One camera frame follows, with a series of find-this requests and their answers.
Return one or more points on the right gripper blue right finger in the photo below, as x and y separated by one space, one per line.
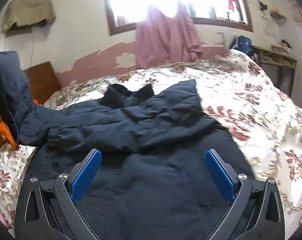
232 188

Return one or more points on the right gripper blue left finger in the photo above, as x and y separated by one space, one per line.
71 187

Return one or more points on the dark navy padded jacket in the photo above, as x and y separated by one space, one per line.
152 183

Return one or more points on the orange blue striped pillow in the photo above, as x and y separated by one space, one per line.
7 132

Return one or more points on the floral bed cover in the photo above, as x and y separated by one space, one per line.
263 120

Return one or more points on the brown wooden headboard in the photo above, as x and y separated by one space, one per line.
43 83

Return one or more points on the wooden shelf rack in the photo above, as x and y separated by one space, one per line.
280 67

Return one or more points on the blue backpack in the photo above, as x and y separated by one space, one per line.
243 44

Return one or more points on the pink curtain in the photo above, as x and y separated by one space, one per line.
162 40

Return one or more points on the brown framed window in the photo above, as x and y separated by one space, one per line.
123 15

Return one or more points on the beige cloth covered wall unit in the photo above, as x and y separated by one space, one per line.
22 13

